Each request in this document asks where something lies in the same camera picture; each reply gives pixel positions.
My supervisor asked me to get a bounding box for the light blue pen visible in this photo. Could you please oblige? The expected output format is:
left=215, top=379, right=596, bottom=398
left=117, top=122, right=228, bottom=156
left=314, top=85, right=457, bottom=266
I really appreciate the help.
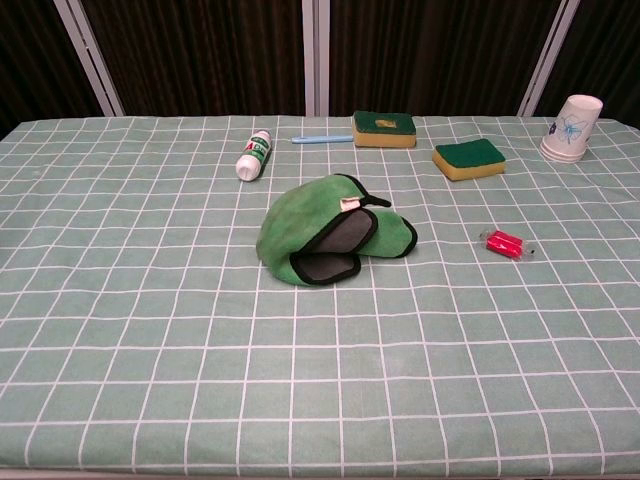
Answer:
left=291, top=133, right=354, bottom=146

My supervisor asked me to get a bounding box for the white bottle green label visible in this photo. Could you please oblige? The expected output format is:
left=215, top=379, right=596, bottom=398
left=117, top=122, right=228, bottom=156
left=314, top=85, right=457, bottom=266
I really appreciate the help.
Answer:
left=235, top=129, right=274, bottom=183

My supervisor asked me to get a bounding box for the green yellow sponge with stain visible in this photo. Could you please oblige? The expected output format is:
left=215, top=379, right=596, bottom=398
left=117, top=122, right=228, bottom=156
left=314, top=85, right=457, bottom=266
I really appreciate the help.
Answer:
left=351, top=110, right=418, bottom=150

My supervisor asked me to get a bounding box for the green checked tablecloth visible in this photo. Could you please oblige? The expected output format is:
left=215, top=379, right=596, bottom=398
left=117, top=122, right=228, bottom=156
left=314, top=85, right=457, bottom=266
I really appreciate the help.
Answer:
left=0, top=115, right=640, bottom=476

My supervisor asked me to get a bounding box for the plain green yellow sponge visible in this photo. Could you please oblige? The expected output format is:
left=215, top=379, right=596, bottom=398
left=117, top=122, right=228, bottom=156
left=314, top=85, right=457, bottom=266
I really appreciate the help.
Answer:
left=431, top=138, right=507, bottom=182

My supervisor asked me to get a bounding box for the red candy clear wrapper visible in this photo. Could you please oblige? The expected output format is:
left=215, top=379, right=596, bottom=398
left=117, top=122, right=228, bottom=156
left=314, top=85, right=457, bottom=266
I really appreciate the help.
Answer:
left=478, top=228, right=536, bottom=261

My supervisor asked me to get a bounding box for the dark curtain panel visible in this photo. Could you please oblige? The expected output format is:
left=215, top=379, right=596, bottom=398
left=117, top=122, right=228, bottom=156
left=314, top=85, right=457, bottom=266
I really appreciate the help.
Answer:
left=327, top=0, right=564, bottom=117
left=537, top=0, right=640, bottom=121
left=82, top=0, right=306, bottom=117
left=0, top=0, right=104, bottom=139

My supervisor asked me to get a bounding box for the white partition frame post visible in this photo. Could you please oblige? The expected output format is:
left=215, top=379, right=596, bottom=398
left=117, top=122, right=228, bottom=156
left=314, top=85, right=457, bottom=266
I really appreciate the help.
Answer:
left=301, top=0, right=331, bottom=117
left=516, top=0, right=584, bottom=117
left=53, top=0, right=125, bottom=117

